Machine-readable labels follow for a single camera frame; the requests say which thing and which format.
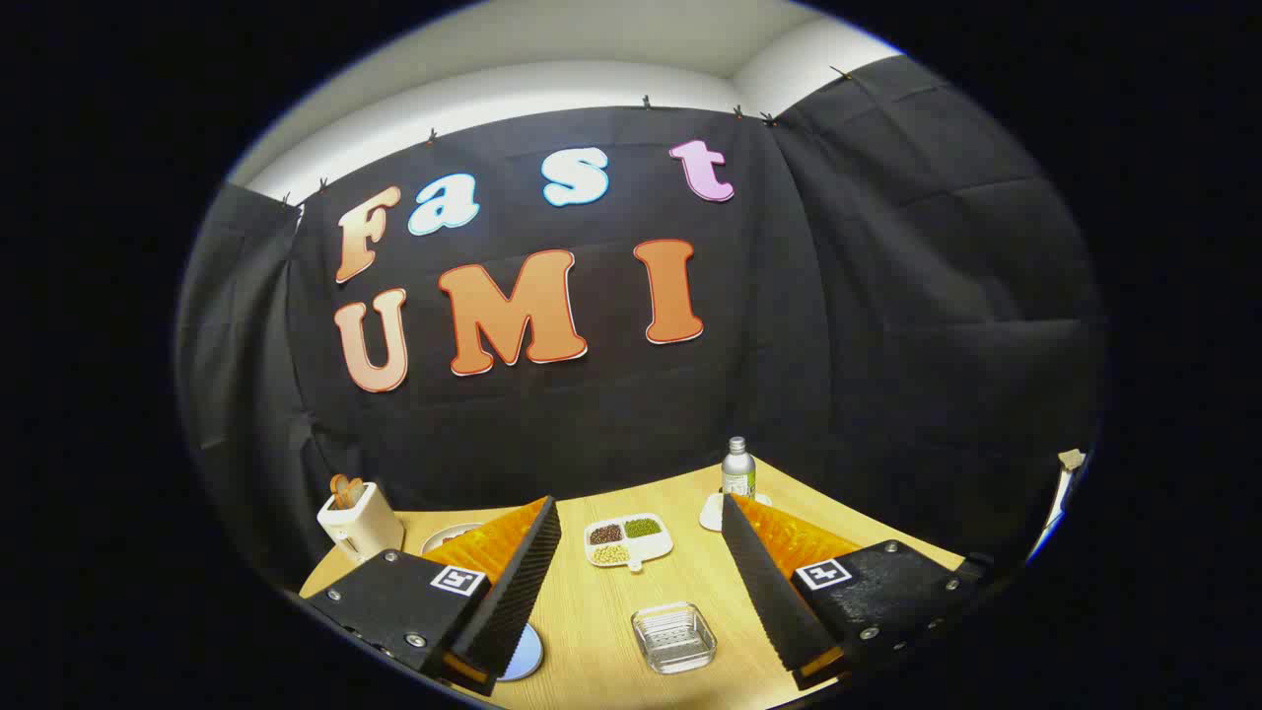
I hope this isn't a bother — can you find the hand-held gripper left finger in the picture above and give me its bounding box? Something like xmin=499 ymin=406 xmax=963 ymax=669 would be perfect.
xmin=301 ymin=496 xmax=563 ymax=697

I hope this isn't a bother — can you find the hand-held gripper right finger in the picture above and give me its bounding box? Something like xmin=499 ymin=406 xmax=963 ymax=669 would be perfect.
xmin=721 ymin=492 xmax=995 ymax=691

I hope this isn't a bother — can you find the blue round plate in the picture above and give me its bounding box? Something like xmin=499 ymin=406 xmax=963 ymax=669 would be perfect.
xmin=496 ymin=621 xmax=545 ymax=682

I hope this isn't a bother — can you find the white oval plate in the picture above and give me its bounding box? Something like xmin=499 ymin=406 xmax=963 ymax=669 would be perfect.
xmin=421 ymin=523 xmax=486 ymax=555

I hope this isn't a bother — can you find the small white coaster dish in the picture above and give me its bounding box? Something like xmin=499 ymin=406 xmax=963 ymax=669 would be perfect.
xmin=699 ymin=491 xmax=773 ymax=533

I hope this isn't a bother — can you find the metal drain basket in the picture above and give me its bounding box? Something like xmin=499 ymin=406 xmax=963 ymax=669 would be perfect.
xmin=631 ymin=602 xmax=718 ymax=675

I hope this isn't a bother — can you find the green labelled metal bottle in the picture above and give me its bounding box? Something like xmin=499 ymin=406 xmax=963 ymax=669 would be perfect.
xmin=721 ymin=437 xmax=757 ymax=500

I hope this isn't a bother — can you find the white divided dish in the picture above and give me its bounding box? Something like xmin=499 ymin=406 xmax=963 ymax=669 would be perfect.
xmin=584 ymin=512 xmax=674 ymax=573

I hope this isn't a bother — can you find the white toaster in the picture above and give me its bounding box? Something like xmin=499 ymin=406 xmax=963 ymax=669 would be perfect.
xmin=316 ymin=480 xmax=405 ymax=564

